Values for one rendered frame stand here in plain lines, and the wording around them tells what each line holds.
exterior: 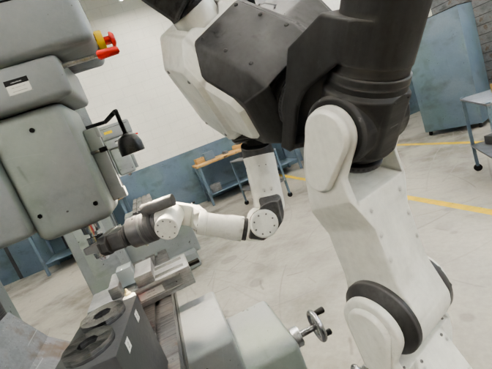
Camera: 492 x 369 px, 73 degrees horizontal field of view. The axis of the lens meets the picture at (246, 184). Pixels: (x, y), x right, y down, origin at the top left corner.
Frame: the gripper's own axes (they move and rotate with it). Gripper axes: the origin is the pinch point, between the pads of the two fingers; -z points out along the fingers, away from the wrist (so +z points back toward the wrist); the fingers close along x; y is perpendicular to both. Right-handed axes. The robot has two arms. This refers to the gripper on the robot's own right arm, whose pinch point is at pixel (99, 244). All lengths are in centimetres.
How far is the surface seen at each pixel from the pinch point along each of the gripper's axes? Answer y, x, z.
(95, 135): -29.1, -2.0, 12.2
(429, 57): -4, -498, 349
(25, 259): 85, -516, -482
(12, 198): -21.0, 13.8, -6.0
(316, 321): 54, -14, 51
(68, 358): 7.8, 41.7, 12.6
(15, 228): -13.9, 15.3, -7.6
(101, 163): -21.4, -1.4, 10.5
